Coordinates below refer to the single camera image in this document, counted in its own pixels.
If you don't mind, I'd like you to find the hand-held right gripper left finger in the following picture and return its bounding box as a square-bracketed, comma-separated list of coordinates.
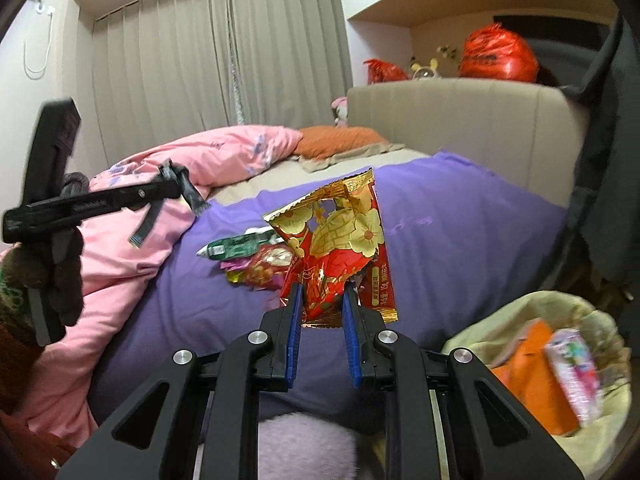
[55, 282, 304, 480]

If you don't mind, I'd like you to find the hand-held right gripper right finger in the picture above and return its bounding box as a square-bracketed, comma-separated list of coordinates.
[342, 287, 586, 480]

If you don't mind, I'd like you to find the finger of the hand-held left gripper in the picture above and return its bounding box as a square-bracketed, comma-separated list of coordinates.
[117, 180, 183, 211]

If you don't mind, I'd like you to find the dark grey wrapper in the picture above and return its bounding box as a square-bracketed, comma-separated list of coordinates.
[132, 159, 210, 250]

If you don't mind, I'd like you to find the red shiny wrapper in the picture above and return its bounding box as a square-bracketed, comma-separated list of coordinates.
[222, 247, 296, 293]

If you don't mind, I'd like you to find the green white tube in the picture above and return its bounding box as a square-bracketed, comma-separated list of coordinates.
[196, 230, 281, 262]

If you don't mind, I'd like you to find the red gold snack wrapper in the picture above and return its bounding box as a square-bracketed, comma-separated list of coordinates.
[263, 167, 400, 330]

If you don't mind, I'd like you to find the yellow bag lined bin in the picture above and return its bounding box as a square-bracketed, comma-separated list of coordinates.
[442, 290, 633, 476]

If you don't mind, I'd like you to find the orange snack packet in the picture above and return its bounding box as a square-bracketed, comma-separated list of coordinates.
[492, 320, 581, 436]

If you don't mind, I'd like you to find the pink printed packet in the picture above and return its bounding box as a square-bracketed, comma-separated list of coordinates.
[545, 328, 603, 428]

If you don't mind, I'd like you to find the person's left forearm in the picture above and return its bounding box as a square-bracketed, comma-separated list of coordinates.
[0, 255, 66, 480]

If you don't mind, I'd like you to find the person's left hand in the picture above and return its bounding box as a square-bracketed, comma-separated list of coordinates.
[0, 230, 86, 328]

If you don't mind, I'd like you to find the grey knit cloth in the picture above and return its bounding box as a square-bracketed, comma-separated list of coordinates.
[62, 171, 91, 196]

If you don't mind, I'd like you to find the pink duvet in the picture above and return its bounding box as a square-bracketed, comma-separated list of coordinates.
[0, 125, 303, 448]

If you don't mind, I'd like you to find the fluffy lilac cushion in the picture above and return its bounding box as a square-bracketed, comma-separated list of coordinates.
[257, 410, 358, 480]

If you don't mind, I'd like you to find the beige bed sheet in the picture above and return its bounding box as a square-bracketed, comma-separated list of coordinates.
[207, 152, 416, 206]

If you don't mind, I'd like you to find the purple blanket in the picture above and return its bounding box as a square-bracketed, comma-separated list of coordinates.
[87, 149, 571, 436]

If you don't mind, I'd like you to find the grey pleated curtain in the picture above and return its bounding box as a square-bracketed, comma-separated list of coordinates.
[92, 0, 353, 156]

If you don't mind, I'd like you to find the beige frilled cloth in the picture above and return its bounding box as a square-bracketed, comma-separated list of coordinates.
[300, 142, 406, 173]

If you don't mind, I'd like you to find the orange pillow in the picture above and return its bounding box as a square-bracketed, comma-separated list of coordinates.
[295, 126, 388, 157]

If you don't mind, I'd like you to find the beige padded headboard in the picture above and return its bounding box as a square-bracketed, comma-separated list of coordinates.
[346, 77, 593, 208]

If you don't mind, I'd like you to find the small red plastic bag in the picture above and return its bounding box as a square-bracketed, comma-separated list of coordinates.
[363, 58, 408, 84]

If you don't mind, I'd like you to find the dark jacket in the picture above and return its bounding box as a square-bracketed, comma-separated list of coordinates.
[560, 15, 640, 306]

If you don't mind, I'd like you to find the large red plastic bag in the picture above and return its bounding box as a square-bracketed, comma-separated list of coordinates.
[458, 23, 540, 82]

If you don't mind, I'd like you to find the black screen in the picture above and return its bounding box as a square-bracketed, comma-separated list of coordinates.
[492, 12, 616, 86]

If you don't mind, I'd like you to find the white wall cable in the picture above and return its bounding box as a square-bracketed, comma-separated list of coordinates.
[25, 0, 56, 78]

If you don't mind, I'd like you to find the wooden wall shelf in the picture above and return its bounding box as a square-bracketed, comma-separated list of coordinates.
[347, 0, 621, 28]

